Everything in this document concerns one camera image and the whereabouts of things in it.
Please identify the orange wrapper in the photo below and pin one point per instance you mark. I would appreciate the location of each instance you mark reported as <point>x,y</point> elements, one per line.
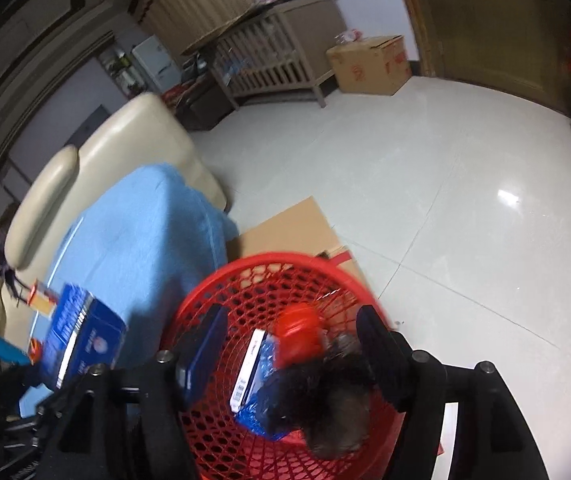
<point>35,350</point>

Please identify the white printed paper box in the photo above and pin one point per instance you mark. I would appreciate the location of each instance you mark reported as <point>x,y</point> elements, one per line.
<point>248,370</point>

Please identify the black plastic bag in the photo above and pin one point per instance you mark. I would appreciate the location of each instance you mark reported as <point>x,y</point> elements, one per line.
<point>315,395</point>

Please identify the flat cardboard sheet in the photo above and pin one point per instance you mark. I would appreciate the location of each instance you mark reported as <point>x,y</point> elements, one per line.
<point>290,230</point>

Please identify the red mesh basket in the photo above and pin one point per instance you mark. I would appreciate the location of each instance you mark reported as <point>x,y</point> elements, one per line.
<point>245,290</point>

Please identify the beige striped curtain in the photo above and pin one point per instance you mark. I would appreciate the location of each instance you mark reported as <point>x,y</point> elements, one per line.
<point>195,0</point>

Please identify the cardboard box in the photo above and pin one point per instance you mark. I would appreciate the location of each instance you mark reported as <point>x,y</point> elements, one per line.
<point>365,67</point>

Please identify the red plastic wrapper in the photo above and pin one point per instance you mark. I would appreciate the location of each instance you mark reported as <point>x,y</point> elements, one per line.
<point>298,332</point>

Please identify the black side table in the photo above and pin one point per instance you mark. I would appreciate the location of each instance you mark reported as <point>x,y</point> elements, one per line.
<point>205,100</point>

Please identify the wooden door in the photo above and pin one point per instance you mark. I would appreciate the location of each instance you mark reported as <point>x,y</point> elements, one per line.
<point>490,25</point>

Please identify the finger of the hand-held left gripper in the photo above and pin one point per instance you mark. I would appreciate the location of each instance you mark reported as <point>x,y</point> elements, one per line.
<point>18,380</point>

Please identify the shelf with bottles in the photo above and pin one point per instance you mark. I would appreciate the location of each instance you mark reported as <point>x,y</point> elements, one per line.
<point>118,70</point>

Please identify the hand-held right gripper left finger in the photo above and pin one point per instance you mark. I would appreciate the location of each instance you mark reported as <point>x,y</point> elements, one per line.
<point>205,345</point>

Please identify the blue carton box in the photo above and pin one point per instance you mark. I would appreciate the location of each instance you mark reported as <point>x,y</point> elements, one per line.
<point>85,340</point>

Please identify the cream red carton box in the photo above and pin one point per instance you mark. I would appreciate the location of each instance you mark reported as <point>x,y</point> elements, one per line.
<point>43,302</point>

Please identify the cream leather sofa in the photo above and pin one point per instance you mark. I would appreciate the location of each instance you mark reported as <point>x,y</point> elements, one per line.
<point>130,130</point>

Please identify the wooden crib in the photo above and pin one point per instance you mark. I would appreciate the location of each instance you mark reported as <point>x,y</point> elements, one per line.
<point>275,60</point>

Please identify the blue tablecloth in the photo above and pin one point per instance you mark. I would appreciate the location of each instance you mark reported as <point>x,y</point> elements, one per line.
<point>140,220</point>

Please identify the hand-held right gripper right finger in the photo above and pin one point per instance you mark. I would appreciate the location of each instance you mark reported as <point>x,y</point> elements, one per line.
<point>375,340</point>

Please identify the blue plastic bag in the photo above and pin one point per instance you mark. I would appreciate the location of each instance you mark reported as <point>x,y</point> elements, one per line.
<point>253,417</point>

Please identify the small white fridge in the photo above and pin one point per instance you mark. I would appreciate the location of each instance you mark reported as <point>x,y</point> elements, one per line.
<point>153,62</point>

